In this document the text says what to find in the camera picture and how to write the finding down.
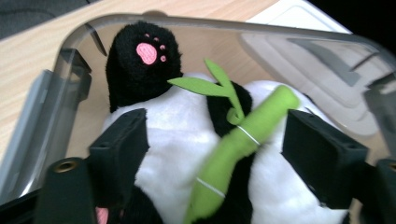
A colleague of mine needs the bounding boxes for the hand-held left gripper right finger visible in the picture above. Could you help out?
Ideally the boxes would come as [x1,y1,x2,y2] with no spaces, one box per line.
[281,109,369,210]

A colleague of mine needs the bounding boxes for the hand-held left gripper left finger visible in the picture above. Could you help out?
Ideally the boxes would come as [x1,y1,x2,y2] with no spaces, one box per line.
[89,107,149,209]

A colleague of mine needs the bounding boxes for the panda plush toy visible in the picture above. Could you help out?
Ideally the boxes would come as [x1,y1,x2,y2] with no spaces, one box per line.
[94,20,349,224]

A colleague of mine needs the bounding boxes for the clear grey storage box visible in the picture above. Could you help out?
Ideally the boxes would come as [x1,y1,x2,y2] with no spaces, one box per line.
[0,12,396,224]

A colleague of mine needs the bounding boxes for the white storage box lid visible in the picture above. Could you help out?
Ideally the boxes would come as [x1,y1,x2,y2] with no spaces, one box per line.
[239,0,390,138]

